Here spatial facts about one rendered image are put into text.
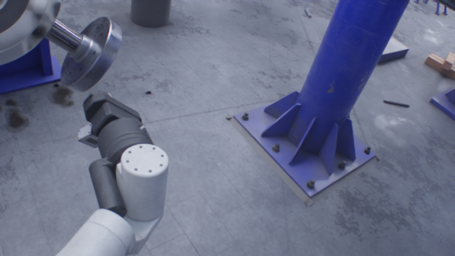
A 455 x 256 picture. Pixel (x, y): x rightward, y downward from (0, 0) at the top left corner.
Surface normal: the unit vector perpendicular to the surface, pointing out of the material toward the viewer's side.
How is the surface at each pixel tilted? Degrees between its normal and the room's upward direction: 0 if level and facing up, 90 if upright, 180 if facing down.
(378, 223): 0
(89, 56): 50
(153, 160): 5
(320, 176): 0
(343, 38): 90
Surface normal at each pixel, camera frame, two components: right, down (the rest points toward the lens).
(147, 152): 0.19, -0.79
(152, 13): 0.20, 0.69
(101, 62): 0.62, 0.42
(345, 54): -0.55, 0.46
